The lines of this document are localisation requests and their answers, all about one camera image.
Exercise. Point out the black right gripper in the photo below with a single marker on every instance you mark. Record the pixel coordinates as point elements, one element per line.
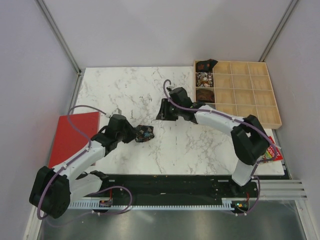
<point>163,114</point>

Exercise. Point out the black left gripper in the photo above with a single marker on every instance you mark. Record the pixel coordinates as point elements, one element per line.
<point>132,132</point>

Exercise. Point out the dark blue floral tie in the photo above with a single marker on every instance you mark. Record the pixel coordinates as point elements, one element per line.
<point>144,133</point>

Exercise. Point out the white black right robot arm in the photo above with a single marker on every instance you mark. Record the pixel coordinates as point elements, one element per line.
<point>250,141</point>

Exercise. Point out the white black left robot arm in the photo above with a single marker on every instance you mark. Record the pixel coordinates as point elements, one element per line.
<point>55,188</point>

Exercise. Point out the dark brown rolled tie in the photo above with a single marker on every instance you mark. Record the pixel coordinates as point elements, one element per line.
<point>205,95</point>

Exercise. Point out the multicolour patterned rolled tie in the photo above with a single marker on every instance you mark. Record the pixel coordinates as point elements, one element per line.
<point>204,79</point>

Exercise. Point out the black orange rolled tie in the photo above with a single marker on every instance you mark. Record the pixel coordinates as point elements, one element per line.
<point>205,66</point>

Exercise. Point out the red flat box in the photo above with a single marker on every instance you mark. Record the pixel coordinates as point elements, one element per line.
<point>68,141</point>

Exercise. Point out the wooden compartment tray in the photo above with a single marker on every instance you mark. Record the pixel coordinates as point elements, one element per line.
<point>243,88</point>

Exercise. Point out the red treehouse children's book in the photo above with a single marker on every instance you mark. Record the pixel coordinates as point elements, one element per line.
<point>272,154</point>

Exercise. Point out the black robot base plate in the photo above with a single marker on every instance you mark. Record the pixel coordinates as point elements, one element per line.
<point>174,189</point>

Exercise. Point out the white slotted cable duct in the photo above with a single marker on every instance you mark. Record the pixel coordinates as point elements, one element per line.
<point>103,204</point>

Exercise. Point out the grey aluminium frame post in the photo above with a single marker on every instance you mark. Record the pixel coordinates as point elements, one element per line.
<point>58,35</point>

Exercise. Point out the grey right frame post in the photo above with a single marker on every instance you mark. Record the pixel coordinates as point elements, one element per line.
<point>279,28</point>

